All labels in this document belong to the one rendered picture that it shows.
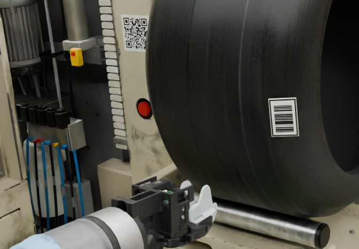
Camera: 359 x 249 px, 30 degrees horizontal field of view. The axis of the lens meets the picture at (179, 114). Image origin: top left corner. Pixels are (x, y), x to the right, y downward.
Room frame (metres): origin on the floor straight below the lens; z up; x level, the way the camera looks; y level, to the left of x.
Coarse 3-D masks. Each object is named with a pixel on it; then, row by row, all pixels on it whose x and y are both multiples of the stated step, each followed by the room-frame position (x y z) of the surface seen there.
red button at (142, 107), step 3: (141, 102) 1.34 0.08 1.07; (144, 102) 1.34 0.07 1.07; (138, 105) 1.34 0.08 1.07; (141, 105) 1.34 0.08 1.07; (144, 105) 1.33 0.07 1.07; (147, 105) 1.33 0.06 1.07; (138, 108) 1.34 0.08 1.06; (141, 108) 1.34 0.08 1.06; (144, 108) 1.33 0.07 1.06; (147, 108) 1.33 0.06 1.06; (141, 111) 1.34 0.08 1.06; (144, 111) 1.33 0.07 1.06; (147, 111) 1.33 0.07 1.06; (150, 111) 1.33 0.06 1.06; (141, 114) 1.34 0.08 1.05; (144, 114) 1.33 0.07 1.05; (147, 114) 1.33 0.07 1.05
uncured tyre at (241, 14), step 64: (192, 0) 1.04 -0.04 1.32; (256, 0) 0.97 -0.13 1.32; (320, 0) 0.98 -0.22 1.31; (192, 64) 1.00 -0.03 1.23; (256, 64) 0.94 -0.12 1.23; (320, 64) 0.96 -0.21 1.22; (192, 128) 1.01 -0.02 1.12; (256, 128) 0.94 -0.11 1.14; (320, 128) 0.96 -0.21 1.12; (256, 192) 1.00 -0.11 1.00; (320, 192) 0.99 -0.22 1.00
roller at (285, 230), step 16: (224, 208) 1.13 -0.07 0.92; (240, 208) 1.12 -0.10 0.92; (256, 208) 1.11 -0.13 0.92; (240, 224) 1.11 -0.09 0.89; (256, 224) 1.08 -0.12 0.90; (272, 224) 1.07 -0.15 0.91; (288, 224) 1.05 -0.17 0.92; (304, 224) 1.04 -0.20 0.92; (320, 224) 1.03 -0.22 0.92; (304, 240) 1.03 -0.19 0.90; (320, 240) 1.01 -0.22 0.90
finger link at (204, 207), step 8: (200, 192) 0.89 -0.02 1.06; (208, 192) 0.91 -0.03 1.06; (200, 200) 0.89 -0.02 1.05; (208, 200) 0.90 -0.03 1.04; (192, 208) 0.87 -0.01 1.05; (200, 208) 0.89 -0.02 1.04; (208, 208) 0.90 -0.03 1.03; (216, 208) 0.92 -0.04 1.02; (192, 216) 0.87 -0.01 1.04; (200, 216) 0.89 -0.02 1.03
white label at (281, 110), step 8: (272, 104) 0.92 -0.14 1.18; (280, 104) 0.92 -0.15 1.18; (288, 104) 0.92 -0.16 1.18; (272, 112) 0.92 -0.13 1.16; (280, 112) 0.92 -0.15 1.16; (288, 112) 0.92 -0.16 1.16; (296, 112) 0.91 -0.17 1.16; (272, 120) 0.92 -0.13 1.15; (280, 120) 0.92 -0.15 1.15; (288, 120) 0.92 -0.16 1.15; (296, 120) 0.91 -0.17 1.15; (272, 128) 0.92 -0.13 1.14; (280, 128) 0.92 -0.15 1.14; (288, 128) 0.92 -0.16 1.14; (296, 128) 0.92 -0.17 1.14; (272, 136) 0.93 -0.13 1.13; (280, 136) 0.92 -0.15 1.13
